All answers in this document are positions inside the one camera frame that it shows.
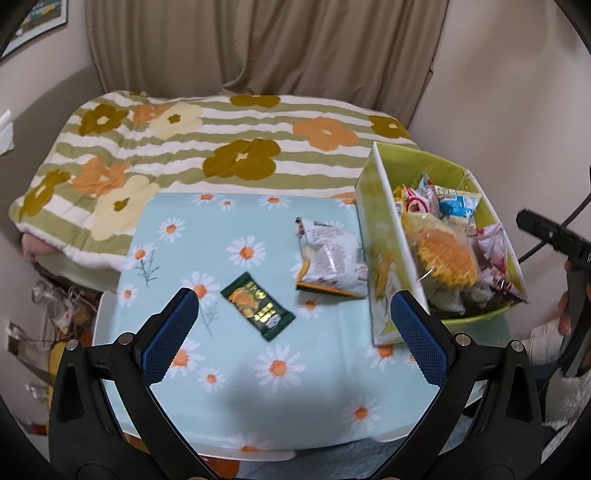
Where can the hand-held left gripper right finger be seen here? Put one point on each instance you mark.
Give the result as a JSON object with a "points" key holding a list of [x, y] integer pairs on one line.
{"points": [[420, 341]]}

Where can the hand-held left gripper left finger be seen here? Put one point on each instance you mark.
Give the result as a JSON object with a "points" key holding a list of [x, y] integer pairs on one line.
{"points": [[171, 337]]}

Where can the dark green snack packet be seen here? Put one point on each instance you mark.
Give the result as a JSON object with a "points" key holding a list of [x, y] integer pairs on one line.
{"points": [[256, 307]]}

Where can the blue grid print snack packet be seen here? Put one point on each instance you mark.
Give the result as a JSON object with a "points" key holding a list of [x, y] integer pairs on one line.
{"points": [[457, 203]]}

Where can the green storage box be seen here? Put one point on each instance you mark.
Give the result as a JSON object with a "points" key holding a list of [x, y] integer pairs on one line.
{"points": [[383, 221]]}

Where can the white red orange snack packet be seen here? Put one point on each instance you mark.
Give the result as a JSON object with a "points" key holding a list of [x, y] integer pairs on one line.
{"points": [[415, 201]]}

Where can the person's right hand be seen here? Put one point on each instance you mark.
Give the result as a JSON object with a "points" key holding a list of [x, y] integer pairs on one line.
{"points": [[565, 314]]}

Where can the pink white snack packet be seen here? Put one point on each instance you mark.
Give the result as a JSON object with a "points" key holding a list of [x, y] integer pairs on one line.
{"points": [[493, 249]]}

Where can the dark brown snack packet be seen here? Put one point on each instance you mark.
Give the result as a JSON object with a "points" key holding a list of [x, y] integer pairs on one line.
{"points": [[505, 290]]}

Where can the orange waffle snack packet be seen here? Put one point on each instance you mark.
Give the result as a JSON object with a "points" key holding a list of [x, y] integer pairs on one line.
{"points": [[443, 251]]}

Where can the clear plastic clutter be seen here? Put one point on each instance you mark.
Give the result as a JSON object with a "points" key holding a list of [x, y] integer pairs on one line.
{"points": [[60, 304]]}

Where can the yellow plastic object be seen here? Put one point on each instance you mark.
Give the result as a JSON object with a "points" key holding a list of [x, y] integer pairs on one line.
{"points": [[55, 369]]}

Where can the silver gold snack packet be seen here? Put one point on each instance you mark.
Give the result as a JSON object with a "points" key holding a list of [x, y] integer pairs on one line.
{"points": [[330, 258]]}

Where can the light blue daisy tablecloth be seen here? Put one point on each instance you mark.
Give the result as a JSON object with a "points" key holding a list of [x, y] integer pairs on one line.
{"points": [[258, 221]]}

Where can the white fuzzy clothing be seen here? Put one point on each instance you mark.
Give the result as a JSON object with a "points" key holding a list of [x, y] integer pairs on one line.
{"points": [[568, 397]]}

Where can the pink pillow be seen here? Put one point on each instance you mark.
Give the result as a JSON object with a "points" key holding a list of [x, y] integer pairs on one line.
{"points": [[39, 247]]}

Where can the green striped floral blanket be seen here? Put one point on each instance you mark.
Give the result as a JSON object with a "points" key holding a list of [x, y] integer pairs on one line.
{"points": [[194, 138]]}

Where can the white folded tissue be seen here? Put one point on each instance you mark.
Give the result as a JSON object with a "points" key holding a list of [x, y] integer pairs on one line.
{"points": [[5, 134]]}

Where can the beige curtain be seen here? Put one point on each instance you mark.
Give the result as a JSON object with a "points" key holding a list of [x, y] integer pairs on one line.
{"points": [[258, 46]]}

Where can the framed wall picture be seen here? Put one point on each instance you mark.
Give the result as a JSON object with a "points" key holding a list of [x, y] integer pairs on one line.
{"points": [[32, 21]]}

